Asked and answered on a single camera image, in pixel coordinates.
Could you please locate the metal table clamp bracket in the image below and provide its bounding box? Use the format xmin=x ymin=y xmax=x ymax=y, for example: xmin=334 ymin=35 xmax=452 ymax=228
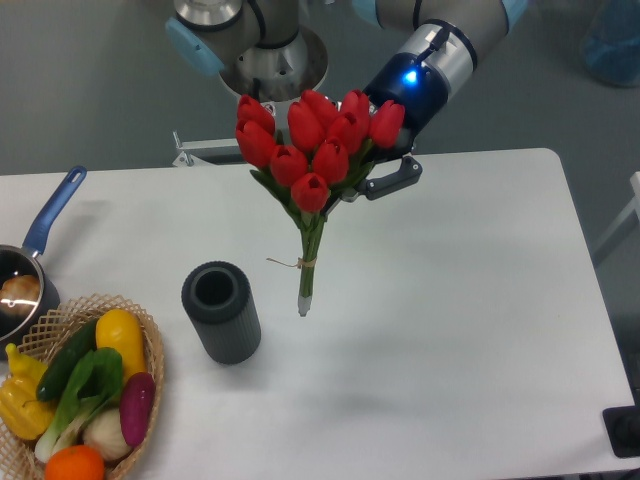
xmin=172 ymin=130 xmax=244 ymax=167

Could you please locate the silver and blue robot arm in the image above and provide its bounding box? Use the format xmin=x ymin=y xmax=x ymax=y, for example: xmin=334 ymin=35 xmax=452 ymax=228
xmin=165 ymin=1 xmax=528 ymax=201

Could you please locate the black device at edge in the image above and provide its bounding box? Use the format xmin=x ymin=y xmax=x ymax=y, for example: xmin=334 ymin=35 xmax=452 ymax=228
xmin=602 ymin=405 xmax=639 ymax=458

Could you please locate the red tulip bouquet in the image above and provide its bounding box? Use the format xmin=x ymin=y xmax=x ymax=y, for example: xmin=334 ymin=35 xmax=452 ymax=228
xmin=235 ymin=90 xmax=405 ymax=316

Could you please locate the white furniture frame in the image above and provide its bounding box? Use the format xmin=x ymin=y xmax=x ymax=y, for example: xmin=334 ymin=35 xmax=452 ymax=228
xmin=591 ymin=172 xmax=639 ymax=268

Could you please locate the yellow bell pepper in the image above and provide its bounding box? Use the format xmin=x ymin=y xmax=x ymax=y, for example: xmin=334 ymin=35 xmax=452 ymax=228
xmin=1 ymin=343 xmax=57 ymax=441

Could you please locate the dark grey ribbed vase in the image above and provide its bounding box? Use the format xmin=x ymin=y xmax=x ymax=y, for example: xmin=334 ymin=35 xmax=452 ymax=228
xmin=181 ymin=261 xmax=261 ymax=365

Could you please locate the green cucumber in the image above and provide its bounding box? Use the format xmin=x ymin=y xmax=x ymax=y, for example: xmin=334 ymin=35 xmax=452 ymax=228
xmin=36 ymin=319 xmax=97 ymax=402

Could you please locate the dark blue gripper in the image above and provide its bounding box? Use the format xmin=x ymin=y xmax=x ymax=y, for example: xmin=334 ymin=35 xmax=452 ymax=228
xmin=341 ymin=53 xmax=447 ymax=203

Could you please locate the blue handled saucepan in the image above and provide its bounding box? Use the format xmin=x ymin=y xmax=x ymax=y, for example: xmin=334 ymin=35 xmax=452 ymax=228
xmin=1 ymin=166 xmax=87 ymax=346

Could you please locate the woven wicker basket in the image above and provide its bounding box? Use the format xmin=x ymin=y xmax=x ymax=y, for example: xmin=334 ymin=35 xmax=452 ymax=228
xmin=1 ymin=294 xmax=164 ymax=479

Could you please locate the white garlic bulb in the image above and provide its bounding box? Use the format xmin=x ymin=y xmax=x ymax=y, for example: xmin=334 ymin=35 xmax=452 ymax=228
xmin=82 ymin=408 xmax=132 ymax=462

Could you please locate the yellow squash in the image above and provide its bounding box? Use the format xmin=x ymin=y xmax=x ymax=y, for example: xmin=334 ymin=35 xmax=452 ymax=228
xmin=95 ymin=309 xmax=147 ymax=382

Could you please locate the green bok choy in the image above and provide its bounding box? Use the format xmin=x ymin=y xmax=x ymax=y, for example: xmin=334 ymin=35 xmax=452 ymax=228
xmin=34 ymin=347 xmax=124 ymax=463

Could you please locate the orange fruit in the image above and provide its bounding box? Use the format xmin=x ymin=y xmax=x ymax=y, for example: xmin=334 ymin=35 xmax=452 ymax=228
xmin=44 ymin=445 xmax=105 ymax=480

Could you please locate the blue transparent container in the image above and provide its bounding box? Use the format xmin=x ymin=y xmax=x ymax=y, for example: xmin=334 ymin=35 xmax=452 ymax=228
xmin=580 ymin=1 xmax=639 ymax=88

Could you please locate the bread roll in pan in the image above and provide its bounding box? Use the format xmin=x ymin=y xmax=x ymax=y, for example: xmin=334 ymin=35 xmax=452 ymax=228
xmin=1 ymin=275 xmax=40 ymax=319

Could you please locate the purple eggplant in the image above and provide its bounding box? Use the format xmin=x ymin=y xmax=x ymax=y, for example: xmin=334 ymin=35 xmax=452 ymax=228
xmin=119 ymin=372 xmax=156 ymax=447

